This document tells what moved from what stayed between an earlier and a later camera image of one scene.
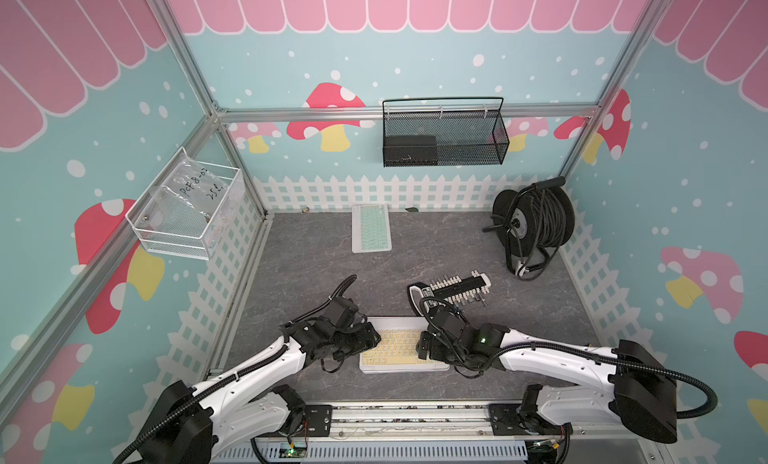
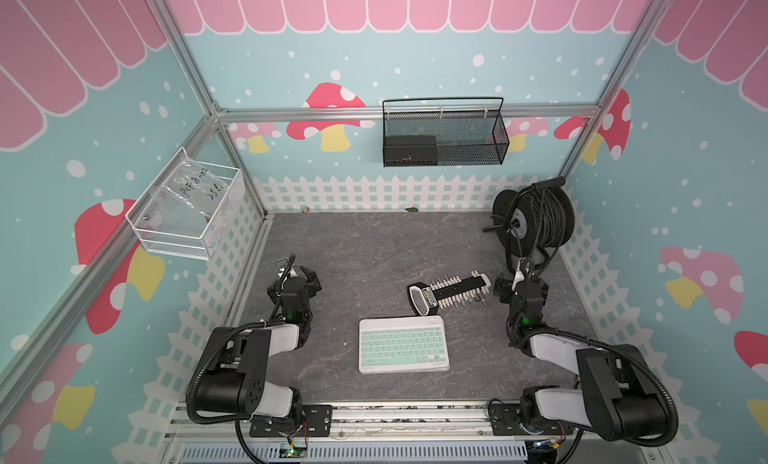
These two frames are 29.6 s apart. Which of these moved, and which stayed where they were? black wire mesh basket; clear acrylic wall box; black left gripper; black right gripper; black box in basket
Moved: black left gripper; black right gripper
Stayed: black box in basket; clear acrylic wall box; black wire mesh basket
